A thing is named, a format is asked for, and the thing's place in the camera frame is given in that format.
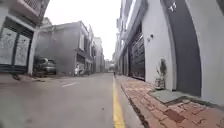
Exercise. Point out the grey concrete building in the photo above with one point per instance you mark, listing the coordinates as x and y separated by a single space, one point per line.
63 46

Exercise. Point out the dark grey car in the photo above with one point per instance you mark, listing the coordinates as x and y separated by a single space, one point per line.
47 66

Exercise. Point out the grey concrete slab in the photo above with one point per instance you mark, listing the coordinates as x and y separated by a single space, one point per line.
166 96

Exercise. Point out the pale narrow building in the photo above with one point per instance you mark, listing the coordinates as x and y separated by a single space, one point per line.
98 53

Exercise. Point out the white building with dark gate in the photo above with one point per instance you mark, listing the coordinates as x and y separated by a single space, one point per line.
160 40

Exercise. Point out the potted plant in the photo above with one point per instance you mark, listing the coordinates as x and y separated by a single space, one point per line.
161 76

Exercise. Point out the building with patterned gate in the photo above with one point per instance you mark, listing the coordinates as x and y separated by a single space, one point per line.
13 46

